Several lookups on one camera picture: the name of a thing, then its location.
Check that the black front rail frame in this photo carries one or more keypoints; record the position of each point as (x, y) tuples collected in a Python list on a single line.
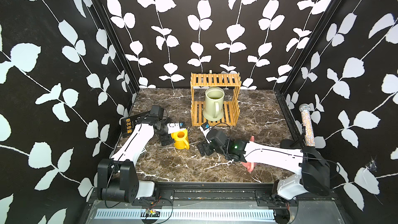
[(303, 209)]

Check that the sprinkle filled clear tube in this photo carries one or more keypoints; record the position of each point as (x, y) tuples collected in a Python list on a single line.
[(307, 124)]

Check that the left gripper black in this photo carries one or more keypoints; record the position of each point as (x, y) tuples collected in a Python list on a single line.
[(164, 139)]

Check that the green watering can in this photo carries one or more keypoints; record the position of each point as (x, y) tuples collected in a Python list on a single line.
[(213, 107)]

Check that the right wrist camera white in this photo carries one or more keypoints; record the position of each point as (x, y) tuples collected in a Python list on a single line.
[(205, 128)]

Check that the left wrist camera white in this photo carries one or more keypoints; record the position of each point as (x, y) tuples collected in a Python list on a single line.
[(175, 127)]

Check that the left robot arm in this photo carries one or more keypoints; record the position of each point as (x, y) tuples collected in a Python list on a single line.
[(117, 179)]

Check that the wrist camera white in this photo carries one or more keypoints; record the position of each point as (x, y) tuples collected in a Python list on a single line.
[(175, 127), (205, 128)]

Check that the small circuit board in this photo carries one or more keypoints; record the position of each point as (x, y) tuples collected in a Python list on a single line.
[(151, 213)]

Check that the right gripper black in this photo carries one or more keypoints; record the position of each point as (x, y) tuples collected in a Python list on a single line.
[(204, 145)]

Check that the black round stand base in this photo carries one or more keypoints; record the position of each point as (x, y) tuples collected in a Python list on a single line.
[(290, 144)]

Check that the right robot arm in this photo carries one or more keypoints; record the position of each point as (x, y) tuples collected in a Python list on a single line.
[(311, 172)]

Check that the yellow watering can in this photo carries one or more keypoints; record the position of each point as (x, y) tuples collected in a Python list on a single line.
[(181, 139)]

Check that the white perforated strip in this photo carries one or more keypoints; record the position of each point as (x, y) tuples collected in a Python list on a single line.
[(258, 215)]

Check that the wooden slatted shelf rack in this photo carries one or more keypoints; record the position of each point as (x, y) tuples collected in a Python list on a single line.
[(230, 83)]

